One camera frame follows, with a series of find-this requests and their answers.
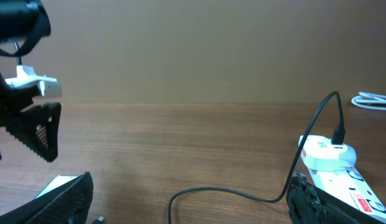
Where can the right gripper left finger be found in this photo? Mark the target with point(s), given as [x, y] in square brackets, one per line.
[68, 203]

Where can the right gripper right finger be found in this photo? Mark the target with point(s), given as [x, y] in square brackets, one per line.
[309, 204]

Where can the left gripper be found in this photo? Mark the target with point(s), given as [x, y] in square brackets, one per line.
[36, 127]

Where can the Samsung Galaxy smartphone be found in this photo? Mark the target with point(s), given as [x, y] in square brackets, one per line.
[55, 183]

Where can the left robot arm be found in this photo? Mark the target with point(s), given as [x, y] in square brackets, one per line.
[23, 23]

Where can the white USB charger plug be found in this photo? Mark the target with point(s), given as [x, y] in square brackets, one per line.
[320, 154]

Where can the white power strip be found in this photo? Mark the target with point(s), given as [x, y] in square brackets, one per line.
[349, 186]

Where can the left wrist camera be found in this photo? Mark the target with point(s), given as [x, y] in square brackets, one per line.
[26, 77]

